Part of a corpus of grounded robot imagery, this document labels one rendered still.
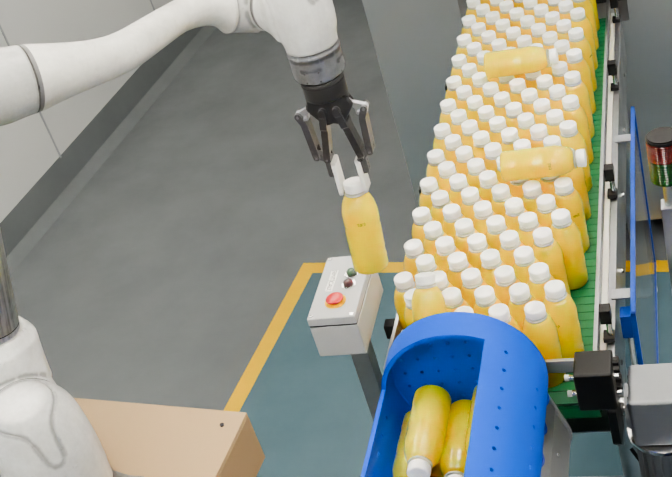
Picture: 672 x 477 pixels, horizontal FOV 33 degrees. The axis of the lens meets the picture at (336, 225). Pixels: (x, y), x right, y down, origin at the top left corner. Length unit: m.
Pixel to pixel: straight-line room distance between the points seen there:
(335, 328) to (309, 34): 0.66
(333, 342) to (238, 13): 0.71
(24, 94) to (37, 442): 0.55
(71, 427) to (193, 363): 2.26
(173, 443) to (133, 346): 2.25
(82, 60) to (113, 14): 4.29
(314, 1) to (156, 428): 0.82
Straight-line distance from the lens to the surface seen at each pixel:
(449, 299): 2.26
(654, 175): 2.30
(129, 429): 2.17
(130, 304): 4.57
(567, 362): 2.22
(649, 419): 2.32
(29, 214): 5.32
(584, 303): 2.46
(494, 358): 1.90
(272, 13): 1.89
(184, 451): 2.08
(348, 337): 2.29
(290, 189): 4.88
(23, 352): 2.02
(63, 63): 1.70
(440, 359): 2.04
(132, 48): 1.76
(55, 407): 1.89
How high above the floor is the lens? 2.46
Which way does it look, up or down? 33 degrees down
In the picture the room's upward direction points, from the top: 18 degrees counter-clockwise
